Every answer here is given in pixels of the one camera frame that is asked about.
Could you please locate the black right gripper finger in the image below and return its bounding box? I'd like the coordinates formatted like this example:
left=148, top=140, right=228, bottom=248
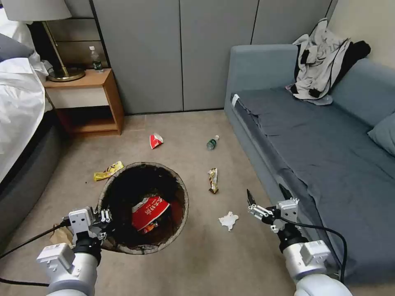
left=279, top=183, right=300, bottom=205
left=246, top=188, right=274, bottom=220

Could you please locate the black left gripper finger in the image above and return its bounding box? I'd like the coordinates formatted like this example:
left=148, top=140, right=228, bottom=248
left=98, top=208, right=114, bottom=224
left=92, top=229, right=115, bottom=243

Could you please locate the round brown trash bin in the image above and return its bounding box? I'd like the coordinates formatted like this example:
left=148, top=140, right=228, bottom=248
left=98, top=162, right=189, bottom=256

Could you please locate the brown paper bag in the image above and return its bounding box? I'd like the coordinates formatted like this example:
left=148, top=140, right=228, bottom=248
left=49, top=223, right=75, bottom=248

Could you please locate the crumpled white tissue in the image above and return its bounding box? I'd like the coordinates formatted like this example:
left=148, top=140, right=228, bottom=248
left=218, top=211, right=240, bottom=232

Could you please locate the yellow snack wrapper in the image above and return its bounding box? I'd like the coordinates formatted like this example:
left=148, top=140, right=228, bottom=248
left=93, top=161, right=125, bottom=182

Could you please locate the red printed snack bag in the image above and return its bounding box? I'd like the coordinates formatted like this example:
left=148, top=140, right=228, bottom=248
left=132, top=196, right=171, bottom=232

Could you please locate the gold brown snack wrapper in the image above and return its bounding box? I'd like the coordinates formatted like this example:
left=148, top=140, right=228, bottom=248
left=207, top=167, right=220, bottom=194

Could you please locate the dark grey sofa sheet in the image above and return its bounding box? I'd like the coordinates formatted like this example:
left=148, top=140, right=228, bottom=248
left=236, top=87, right=395, bottom=266

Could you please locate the green plastic bottle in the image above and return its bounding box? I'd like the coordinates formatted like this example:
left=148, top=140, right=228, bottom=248
left=206, top=134, right=221, bottom=151

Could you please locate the red paper carton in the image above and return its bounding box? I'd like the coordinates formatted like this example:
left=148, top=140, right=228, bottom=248
left=149, top=132, right=165, bottom=150

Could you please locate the blue sofa cushion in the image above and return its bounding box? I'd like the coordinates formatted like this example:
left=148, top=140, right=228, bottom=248
left=367, top=112, right=395, bottom=158

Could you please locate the wooden nightstand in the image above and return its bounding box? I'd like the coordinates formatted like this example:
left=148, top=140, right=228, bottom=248
left=43, top=68, right=125, bottom=136

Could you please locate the blue fabric sofa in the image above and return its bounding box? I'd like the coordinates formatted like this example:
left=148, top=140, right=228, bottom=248
left=224, top=44, right=395, bottom=286

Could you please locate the grey and black clothing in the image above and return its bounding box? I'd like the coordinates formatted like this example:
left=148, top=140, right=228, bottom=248
left=285, top=17, right=372, bottom=106

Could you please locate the bed with white duvet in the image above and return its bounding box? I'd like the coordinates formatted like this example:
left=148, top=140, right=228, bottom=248
left=0, top=20, right=64, bottom=247

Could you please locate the clear water bottle green label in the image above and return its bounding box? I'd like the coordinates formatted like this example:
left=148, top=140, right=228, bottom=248
left=88, top=46, right=105, bottom=74

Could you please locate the grey wardrobe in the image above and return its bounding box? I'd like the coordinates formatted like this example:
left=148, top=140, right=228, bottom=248
left=92, top=0, right=337, bottom=116

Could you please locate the grey pillow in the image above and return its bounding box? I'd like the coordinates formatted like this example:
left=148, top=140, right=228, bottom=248
left=0, top=33, right=35, bottom=63

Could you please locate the brass table lamp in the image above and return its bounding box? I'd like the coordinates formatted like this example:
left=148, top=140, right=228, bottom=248
left=5, top=0, right=86, bottom=83

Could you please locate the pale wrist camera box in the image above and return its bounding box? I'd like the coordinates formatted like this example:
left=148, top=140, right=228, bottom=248
left=276, top=199, right=300, bottom=221
left=68, top=208, right=95, bottom=236

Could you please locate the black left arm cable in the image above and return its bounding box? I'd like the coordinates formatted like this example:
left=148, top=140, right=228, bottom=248
left=0, top=217, right=72, bottom=287

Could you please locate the beige padded wall panel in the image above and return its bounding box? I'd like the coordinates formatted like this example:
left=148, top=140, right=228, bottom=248
left=28, top=17, right=109, bottom=70

